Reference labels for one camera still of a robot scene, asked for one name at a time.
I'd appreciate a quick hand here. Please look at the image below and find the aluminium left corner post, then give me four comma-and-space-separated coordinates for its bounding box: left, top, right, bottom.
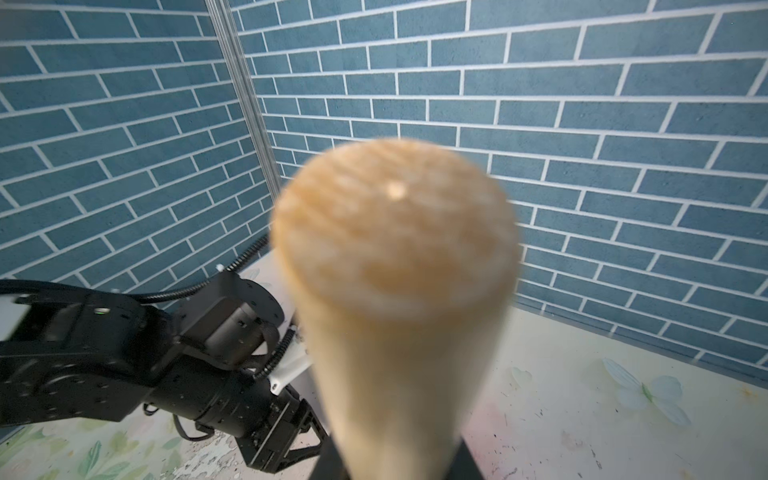
205, 0, 281, 201

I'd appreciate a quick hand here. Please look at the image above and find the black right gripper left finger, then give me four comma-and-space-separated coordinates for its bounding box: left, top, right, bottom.
308, 437, 350, 480

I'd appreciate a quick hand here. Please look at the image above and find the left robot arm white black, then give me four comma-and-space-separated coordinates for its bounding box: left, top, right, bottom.
1, 237, 327, 474

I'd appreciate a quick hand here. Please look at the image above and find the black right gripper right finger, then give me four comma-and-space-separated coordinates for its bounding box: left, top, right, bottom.
458, 441, 484, 480

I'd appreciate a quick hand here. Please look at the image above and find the steel claw hammer wooden handle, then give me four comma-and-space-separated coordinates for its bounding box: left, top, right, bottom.
271, 138, 521, 479

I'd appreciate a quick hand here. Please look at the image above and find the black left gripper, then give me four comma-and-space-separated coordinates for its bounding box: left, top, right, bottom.
237, 399, 328, 474

